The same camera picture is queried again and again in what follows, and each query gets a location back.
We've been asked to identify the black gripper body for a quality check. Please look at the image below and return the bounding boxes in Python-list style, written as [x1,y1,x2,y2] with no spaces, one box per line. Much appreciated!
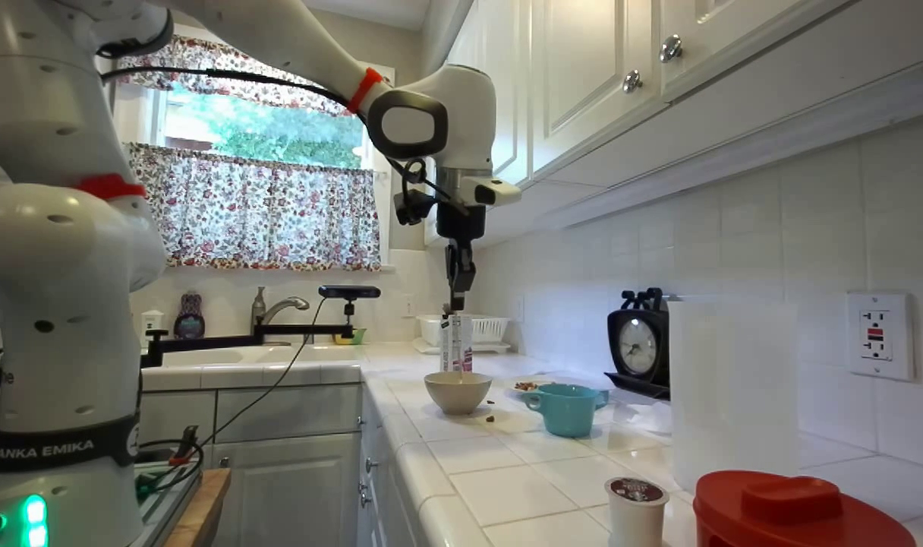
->
[437,200,488,276]

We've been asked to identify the clear drinking straw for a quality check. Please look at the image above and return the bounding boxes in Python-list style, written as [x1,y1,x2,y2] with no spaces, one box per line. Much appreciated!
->
[448,305,467,379]

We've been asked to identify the beige ceramic bowl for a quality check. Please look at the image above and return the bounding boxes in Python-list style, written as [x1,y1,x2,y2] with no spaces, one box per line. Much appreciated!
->
[422,367,496,416]

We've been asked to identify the granulated sugar box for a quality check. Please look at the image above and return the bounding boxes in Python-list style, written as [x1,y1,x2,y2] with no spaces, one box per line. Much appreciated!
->
[437,305,477,373]

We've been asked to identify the white plate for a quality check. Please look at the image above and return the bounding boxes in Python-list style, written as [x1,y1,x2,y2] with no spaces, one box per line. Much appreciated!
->
[507,373,561,399]

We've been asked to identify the chrome kitchen faucet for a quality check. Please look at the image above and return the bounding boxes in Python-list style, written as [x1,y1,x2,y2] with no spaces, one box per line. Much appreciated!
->
[246,282,312,340]

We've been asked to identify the floral cafe curtain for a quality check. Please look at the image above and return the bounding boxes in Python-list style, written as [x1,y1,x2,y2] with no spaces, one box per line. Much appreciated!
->
[125,141,385,275]

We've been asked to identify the white kitchen sink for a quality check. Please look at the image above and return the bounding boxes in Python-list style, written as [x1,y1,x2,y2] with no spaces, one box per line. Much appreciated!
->
[141,340,366,392]

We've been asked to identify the white upper cabinets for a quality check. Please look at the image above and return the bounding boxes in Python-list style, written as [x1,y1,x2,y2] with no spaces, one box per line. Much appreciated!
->
[425,0,923,253]

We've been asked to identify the white cabinets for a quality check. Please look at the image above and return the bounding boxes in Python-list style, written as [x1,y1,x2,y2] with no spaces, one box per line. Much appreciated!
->
[425,0,923,253]
[137,379,433,547]

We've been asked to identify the white lower cabinets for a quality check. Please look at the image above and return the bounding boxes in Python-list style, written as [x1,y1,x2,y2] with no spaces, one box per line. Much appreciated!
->
[137,379,433,547]

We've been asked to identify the kitchen window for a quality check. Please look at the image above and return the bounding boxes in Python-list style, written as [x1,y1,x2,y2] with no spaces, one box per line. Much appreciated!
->
[152,84,372,173]

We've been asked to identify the small white pod cup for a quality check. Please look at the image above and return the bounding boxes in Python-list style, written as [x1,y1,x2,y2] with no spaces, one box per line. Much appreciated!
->
[602,475,674,547]

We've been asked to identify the floral curtain valance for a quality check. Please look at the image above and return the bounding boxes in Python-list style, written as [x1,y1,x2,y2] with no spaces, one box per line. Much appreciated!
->
[106,37,356,117]

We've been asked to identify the wooden table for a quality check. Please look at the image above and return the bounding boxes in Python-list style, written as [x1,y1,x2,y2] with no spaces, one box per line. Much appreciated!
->
[161,465,233,547]

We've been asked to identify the red lidded container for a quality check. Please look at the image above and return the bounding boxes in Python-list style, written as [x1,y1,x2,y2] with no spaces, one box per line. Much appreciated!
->
[688,467,919,547]

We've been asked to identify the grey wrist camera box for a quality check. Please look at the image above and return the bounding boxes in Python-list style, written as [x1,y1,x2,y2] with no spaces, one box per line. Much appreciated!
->
[472,177,523,210]

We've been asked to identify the black wrist cable connector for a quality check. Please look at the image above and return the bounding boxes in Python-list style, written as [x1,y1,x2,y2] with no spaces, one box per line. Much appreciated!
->
[392,178,441,229]

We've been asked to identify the black stereo camera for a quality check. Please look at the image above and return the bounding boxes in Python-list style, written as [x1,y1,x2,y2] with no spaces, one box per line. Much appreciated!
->
[315,282,384,305]

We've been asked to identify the teal handled cup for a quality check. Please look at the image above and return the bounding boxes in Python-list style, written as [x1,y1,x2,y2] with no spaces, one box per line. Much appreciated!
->
[519,379,614,441]

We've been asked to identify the black camera cable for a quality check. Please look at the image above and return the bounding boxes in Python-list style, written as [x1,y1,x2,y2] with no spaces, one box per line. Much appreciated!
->
[133,296,332,479]

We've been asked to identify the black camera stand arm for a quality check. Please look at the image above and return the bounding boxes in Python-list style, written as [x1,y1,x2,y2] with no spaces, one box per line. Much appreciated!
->
[141,298,358,371]

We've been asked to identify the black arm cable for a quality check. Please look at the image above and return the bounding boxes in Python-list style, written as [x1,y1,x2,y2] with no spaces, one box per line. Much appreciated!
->
[98,65,356,109]

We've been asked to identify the red green wire bundle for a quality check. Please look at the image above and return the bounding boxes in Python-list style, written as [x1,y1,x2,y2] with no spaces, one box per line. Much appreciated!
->
[131,422,208,505]

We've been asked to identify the white wall outlet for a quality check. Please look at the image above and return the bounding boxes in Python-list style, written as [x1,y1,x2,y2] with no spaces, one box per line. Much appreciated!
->
[846,288,917,387]

